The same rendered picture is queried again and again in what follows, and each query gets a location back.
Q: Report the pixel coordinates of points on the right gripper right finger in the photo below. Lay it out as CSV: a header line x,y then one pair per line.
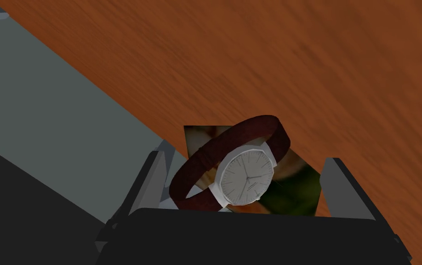
x,y
339,195

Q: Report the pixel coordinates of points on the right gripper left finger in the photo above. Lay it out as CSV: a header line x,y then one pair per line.
x,y
151,186

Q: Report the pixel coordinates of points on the flat book with photo cover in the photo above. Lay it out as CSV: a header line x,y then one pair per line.
x,y
292,191

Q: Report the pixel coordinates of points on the brown wooden table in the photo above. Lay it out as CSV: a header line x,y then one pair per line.
x,y
270,55

